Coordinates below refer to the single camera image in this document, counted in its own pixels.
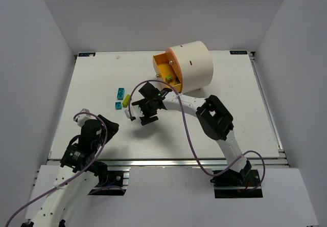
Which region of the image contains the yellow drawer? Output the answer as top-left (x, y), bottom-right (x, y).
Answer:
top-left (153, 52), bottom-right (182, 93)

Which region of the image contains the cream cylindrical drawer cabinet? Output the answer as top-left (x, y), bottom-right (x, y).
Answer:
top-left (166, 41), bottom-right (214, 93)

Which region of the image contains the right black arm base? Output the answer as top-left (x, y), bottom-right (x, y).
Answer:
top-left (210, 170), bottom-right (263, 199)

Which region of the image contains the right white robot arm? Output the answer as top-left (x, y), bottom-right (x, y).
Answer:
top-left (127, 80), bottom-right (251, 182)

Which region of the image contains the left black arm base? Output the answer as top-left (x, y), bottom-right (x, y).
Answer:
top-left (89, 167), bottom-right (129, 196)

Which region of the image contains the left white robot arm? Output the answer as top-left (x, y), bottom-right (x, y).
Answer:
top-left (22, 109), bottom-right (119, 226)

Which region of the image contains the long lime lego brick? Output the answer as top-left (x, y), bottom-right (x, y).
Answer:
top-left (122, 94), bottom-right (131, 108)

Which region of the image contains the small cyan lego brick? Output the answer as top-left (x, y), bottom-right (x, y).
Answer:
top-left (115, 102), bottom-right (123, 110)

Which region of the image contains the long cyan lego brick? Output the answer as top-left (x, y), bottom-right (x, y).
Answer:
top-left (117, 87), bottom-right (125, 100)

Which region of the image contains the left blue corner label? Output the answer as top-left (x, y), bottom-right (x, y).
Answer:
top-left (78, 52), bottom-right (96, 57)

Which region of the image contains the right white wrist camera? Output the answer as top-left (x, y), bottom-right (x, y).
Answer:
top-left (125, 105), bottom-right (143, 121)

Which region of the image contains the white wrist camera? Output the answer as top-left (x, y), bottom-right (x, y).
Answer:
top-left (73, 108), bottom-right (91, 127)
top-left (125, 105), bottom-right (143, 121)

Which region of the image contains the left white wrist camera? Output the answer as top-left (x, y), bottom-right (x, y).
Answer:
top-left (73, 108), bottom-right (91, 127)

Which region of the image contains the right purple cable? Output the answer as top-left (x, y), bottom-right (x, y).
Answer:
top-left (127, 80), bottom-right (266, 192)

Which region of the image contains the purple cable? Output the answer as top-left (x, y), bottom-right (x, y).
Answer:
top-left (127, 80), bottom-right (266, 192)
top-left (5, 112), bottom-right (127, 227)

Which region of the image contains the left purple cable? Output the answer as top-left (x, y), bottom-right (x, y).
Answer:
top-left (5, 112), bottom-right (127, 227)

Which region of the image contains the aluminium table rail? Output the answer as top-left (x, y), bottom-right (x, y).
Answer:
top-left (48, 157), bottom-right (291, 170)

